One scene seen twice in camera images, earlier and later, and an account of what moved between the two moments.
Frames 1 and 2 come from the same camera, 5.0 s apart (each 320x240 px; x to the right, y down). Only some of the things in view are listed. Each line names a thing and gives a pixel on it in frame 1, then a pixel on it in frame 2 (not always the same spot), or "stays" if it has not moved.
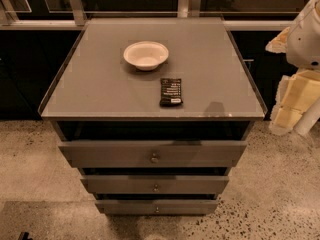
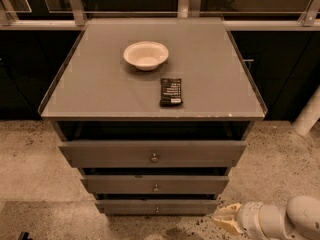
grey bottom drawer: [157, 206] stays
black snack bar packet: [170, 92] stays
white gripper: [304, 45] -> [247, 216]
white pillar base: [308, 118] stays
